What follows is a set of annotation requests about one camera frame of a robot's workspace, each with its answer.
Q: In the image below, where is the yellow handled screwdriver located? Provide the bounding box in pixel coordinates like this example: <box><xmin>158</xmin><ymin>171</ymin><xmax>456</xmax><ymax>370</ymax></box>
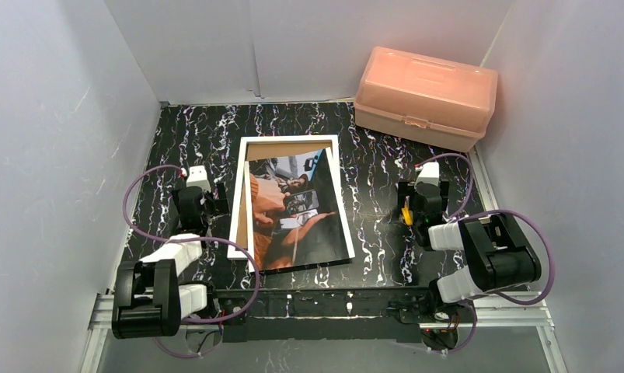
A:
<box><xmin>401</xmin><ymin>201</ymin><xmax>413</xmax><ymax>226</ymax></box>

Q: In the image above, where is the white wooden photo frame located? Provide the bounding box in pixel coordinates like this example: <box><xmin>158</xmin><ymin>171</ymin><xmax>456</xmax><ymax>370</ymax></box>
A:
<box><xmin>229</xmin><ymin>134</ymin><xmax>355</xmax><ymax>267</ymax></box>

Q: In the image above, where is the printed colour photo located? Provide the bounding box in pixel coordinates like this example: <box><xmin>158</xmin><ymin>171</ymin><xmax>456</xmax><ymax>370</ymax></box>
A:
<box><xmin>244</xmin><ymin>148</ymin><xmax>355</xmax><ymax>271</ymax></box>

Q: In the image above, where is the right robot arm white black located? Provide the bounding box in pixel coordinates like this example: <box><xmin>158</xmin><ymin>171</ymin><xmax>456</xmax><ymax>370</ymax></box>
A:
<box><xmin>397</xmin><ymin>180</ymin><xmax>542</xmax><ymax>307</ymax></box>

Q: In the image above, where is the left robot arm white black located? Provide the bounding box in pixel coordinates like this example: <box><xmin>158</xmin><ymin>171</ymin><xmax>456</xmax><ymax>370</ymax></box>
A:
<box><xmin>111</xmin><ymin>183</ymin><xmax>228</xmax><ymax>339</ymax></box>

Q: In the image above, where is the pink plastic storage box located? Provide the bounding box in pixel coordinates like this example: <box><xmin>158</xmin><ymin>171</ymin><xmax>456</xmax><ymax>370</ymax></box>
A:
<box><xmin>354</xmin><ymin>47</ymin><xmax>498</xmax><ymax>152</ymax></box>

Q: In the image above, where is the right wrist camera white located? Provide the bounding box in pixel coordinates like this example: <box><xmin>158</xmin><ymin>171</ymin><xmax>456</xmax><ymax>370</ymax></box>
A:
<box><xmin>414</xmin><ymin>161</ymin><xmax>440</xmax><ymax>187</ymax></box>

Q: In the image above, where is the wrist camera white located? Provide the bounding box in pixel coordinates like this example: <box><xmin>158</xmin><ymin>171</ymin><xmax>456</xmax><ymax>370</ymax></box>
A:
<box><xmin>414</xmin><ymin>161</ymin><xmax>440</xmax><ymax>187</ymax></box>
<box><xmin>181</xmin><ymin>166</ymin><xmax>211</xmax><ymax>193</ymax></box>

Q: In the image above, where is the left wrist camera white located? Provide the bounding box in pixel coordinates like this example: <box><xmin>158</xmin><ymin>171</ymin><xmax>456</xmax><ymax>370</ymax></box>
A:
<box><xmin>181</xmin><ymin>166</ymin><xmax>211</xmax><ymax>193</ymax></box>

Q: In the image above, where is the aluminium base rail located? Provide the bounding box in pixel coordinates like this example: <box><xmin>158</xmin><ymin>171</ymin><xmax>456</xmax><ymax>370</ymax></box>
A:
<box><xmin>87</xmin><ymin>291</ymin><xmax>555</xmax><ymax>330</ymax></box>

